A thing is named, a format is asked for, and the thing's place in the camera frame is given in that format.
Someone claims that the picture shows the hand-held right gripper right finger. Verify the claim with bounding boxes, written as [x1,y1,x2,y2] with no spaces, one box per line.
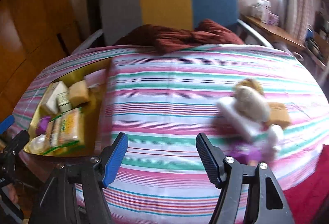
[196,133,296,224]

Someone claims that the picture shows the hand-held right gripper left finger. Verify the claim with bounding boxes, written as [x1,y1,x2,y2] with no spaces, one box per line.
[28,132,129,224]

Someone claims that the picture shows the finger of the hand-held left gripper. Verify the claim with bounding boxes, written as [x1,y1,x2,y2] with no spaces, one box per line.
[0,130,30,160]
[0,115,15,133]

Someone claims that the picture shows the white plastic bag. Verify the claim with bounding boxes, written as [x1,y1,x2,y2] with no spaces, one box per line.
[28,134,50,155]

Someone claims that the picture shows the purple item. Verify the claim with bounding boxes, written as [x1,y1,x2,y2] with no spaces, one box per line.
[37,115,52,134]

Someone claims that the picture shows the gold metal tin box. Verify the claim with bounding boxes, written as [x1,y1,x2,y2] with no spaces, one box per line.
[23,58,114,158]

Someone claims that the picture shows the white cardboard box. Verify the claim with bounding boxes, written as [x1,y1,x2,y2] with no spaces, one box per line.
[40,81,68,115]

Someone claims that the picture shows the white rectangular bar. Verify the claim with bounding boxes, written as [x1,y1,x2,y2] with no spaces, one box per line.
[217,99,260,141]

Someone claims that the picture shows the green and yellow snack packet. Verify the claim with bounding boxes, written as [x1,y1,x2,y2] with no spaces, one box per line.
[58,107,86,149]

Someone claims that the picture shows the small green and white box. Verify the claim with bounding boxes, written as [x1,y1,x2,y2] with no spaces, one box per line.
[57,92,72,113]

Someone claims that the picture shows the white and purple packet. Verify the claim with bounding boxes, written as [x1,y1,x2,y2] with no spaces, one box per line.
[229,125,284,165]

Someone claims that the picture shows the striped bedsheet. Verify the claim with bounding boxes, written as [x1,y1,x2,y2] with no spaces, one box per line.
[13,44,329,224]

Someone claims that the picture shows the red cloth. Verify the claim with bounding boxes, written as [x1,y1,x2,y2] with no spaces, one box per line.
[280,145,329,224]

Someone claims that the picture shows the reddish brown cloth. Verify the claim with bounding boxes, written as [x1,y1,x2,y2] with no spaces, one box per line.
[113,18,244,56]

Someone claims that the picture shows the wooden shelf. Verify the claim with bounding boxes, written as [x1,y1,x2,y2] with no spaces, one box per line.
[242,15,306,51]

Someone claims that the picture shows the pink and white carton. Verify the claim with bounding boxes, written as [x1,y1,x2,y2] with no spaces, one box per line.
[266,13,280,25]

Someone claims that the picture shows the cluttered wooden rack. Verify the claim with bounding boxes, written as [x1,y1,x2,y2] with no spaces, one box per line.
[305,11,329,78]

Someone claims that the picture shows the grey yellow blue headboard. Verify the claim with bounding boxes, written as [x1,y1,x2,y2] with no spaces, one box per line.
[100,0,238,46]

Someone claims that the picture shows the white bed rail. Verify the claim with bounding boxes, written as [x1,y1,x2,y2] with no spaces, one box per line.
[72,30,103,53]
[236,20,274,48]

